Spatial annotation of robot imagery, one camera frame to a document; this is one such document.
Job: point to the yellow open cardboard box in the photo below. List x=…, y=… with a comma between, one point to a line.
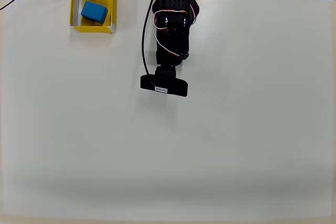
x=113, y=11

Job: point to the blue block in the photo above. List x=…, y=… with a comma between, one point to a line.
x=94, y=11

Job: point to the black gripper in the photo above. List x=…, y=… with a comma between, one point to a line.
x=168, y=61

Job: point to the black bar-shaped gripper camera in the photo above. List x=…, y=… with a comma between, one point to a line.
x=172, y=86

